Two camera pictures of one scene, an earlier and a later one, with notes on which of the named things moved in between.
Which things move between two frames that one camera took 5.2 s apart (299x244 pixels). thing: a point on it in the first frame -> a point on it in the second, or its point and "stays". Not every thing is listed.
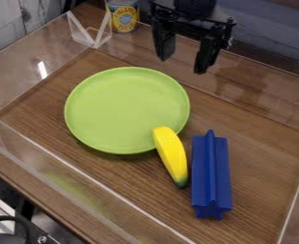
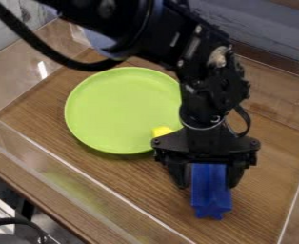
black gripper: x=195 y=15 -> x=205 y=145
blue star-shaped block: x=211 y=175 stays
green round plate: x=118 y=104 stays
